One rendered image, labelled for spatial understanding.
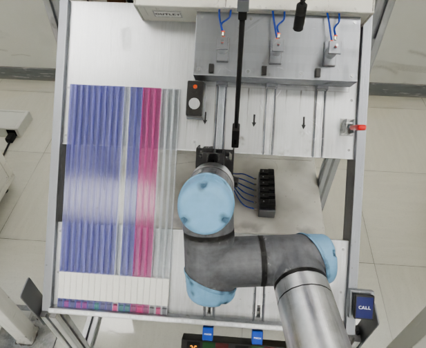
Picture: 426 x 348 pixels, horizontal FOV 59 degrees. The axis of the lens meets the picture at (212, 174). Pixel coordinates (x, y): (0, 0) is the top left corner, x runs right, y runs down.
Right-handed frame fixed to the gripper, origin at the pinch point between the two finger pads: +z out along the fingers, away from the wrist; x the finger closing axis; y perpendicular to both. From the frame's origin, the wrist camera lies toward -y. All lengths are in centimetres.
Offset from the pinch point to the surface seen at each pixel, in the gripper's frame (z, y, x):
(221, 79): 1.6, 20.4, 0.0
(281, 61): -0.9, 24.2, -12.1
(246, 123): 3.3, 10.9, -6.0
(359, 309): -8.7, -25.6, -31.4
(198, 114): -1.0, 12.7, 4.6
